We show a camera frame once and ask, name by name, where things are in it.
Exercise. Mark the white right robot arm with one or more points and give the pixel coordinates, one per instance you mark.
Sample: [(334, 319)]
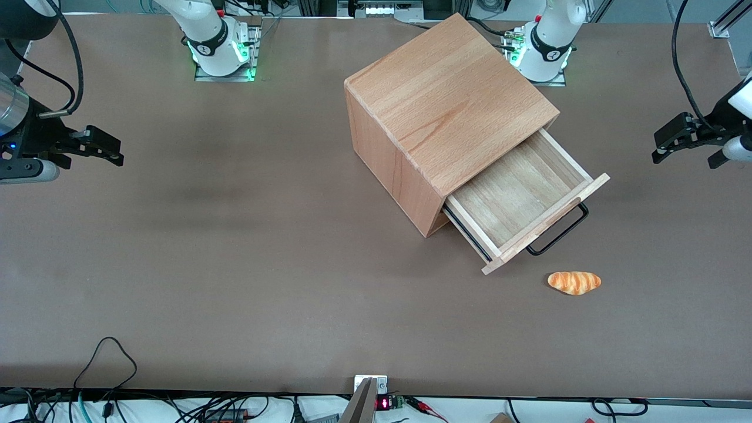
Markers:
[(211, 35)]

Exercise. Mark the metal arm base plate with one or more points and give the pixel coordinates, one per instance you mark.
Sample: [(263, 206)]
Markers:
[(555, 82), (205, 75)]

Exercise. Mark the orange toy bread roll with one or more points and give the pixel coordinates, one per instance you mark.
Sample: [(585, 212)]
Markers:
[(574, 282)]

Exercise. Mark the beech wood drawer cabinet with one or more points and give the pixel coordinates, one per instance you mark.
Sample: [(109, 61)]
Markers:
[(446, 94)]

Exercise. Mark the red black clip lead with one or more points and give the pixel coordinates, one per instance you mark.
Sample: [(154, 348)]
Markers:
[(432, 412)]

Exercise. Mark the grey metal bar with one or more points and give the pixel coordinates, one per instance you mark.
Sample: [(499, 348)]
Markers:
[(361, 408)]

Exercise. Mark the brown cardboard piece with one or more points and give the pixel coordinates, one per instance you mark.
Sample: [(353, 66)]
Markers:
[(500, 418)]

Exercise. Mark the black red power adapter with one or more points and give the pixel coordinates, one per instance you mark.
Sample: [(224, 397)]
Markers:
[(226, 416)]

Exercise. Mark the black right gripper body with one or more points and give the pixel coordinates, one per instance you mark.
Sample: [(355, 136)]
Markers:
[(40, 134)]

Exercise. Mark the white lit device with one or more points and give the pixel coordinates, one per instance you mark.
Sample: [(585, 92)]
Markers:
[(382, 9)]

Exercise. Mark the small white metal bracket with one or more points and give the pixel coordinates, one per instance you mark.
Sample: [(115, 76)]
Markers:
[(382, 385)]

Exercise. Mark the aluminium frame profile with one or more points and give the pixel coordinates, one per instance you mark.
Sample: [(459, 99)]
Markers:
[(719, 29), (599, 10)]

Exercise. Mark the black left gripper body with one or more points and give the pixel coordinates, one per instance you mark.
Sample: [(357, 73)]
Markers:
[(718, 125)]

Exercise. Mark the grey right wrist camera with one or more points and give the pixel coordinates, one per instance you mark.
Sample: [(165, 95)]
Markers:
[(29, 171)]

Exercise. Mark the red digit display module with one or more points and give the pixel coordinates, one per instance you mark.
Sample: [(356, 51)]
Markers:
[(383, 403)]

